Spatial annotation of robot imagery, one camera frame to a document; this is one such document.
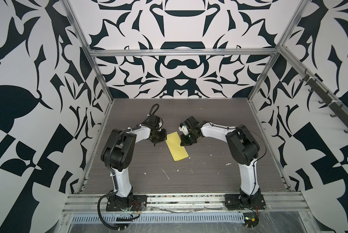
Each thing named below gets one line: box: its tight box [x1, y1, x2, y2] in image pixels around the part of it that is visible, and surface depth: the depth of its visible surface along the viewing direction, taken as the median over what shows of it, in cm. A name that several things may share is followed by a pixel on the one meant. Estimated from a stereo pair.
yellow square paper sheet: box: [164, 131, 190, 162], surface depth 95 cm
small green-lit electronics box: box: [243, 212, 260, 228], surface depth 73 cm
